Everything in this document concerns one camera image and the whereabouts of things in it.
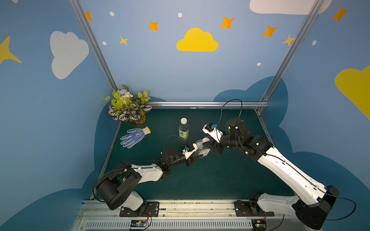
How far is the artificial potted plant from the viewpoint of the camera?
0.90 metres

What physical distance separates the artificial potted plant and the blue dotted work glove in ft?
0.48

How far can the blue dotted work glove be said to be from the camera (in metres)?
1.02
